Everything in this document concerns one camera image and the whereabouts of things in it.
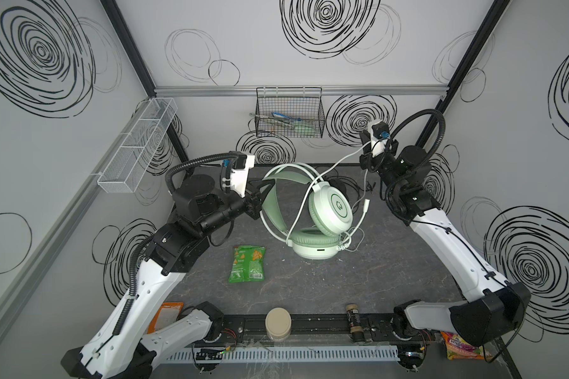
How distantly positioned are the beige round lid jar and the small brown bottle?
0.66 feet

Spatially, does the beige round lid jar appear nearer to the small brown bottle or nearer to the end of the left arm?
the small brown bottle

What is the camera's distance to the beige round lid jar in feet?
2.26

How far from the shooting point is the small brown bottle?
72 cm

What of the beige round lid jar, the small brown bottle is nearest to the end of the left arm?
the beige round lid jar
